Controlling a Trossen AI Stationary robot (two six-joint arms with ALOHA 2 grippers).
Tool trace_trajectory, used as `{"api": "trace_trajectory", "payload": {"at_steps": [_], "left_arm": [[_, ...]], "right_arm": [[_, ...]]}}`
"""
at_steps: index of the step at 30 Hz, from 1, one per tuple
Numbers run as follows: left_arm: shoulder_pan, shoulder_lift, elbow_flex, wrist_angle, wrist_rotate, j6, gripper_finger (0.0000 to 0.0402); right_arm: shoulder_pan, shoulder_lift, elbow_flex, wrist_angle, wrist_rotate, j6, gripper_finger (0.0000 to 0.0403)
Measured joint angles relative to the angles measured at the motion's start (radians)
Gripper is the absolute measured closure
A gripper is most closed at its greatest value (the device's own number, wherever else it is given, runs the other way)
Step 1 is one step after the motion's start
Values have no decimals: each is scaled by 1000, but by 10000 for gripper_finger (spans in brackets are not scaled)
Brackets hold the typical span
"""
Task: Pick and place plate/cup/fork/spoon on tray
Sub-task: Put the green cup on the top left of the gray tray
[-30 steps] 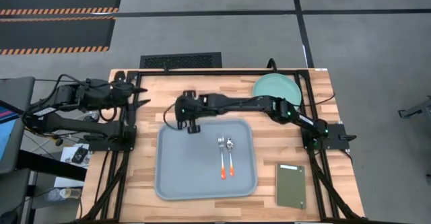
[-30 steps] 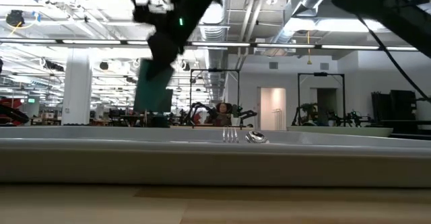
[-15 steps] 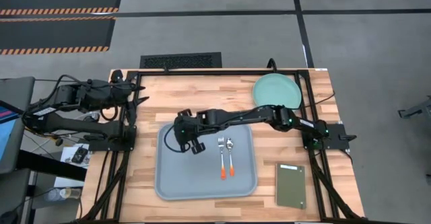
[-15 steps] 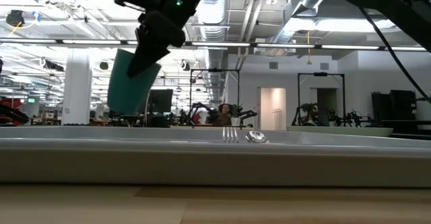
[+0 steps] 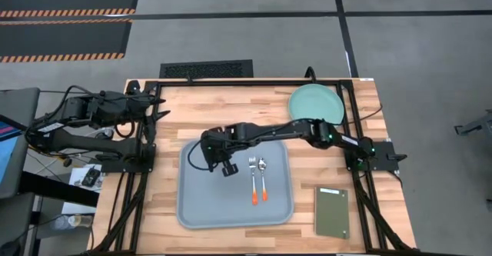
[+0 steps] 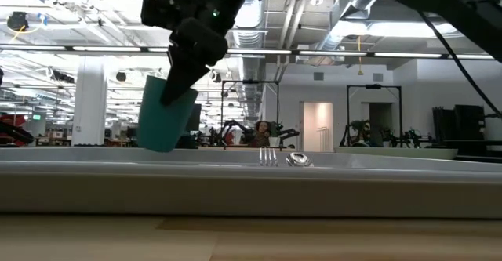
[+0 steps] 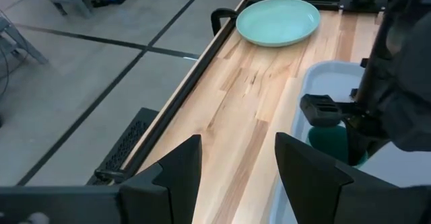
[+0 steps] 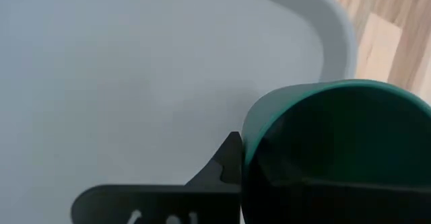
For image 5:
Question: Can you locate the small black device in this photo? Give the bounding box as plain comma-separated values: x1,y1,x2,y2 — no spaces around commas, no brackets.
81,166,102,188

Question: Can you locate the clear plastic bottle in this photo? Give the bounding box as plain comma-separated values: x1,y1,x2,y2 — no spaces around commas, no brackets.
49,214,95,231

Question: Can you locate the olive green notebook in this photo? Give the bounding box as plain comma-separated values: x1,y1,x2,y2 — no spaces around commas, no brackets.
314,187,351,240

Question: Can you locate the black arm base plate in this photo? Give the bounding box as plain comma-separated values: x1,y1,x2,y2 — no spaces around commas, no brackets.
100,142,157,174
345,139,407,172

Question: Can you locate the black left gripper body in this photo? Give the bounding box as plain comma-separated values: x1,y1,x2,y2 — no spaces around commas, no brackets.
98,88,155,129

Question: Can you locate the fork with orange handle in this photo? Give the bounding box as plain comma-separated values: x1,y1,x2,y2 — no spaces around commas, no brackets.
248,156,260,207

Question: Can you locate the spoon with orange handle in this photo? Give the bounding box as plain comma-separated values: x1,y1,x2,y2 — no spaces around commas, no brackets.
258,157,269,203

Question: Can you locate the black aluminium table frame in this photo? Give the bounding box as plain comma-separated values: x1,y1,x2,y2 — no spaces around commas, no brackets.
90,78,420,256

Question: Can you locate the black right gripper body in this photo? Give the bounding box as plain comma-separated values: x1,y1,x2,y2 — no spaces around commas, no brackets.
200,124,241,169

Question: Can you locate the pale green plate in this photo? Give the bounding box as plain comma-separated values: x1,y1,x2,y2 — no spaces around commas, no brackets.
288,83,345,127

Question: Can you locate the white paper sheet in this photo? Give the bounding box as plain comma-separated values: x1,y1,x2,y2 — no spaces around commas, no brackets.
61,164,103,215

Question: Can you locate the grey plastic tray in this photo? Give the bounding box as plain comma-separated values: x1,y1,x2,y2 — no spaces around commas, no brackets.
176,138,295,231

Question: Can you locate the black floor vent grate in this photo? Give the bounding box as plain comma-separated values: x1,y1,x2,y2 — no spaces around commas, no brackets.
159,59,254,79

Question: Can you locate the black right arm base cable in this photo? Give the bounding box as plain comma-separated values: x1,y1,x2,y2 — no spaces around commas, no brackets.
341,102,384,127

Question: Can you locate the laptop with colourful screen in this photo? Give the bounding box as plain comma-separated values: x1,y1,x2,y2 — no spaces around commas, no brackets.
0,113,30,185

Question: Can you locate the black stand on floor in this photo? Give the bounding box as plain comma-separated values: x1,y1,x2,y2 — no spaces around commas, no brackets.
454,108,492,137

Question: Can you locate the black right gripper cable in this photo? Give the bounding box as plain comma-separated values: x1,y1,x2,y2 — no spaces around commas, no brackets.
186,139,213,172

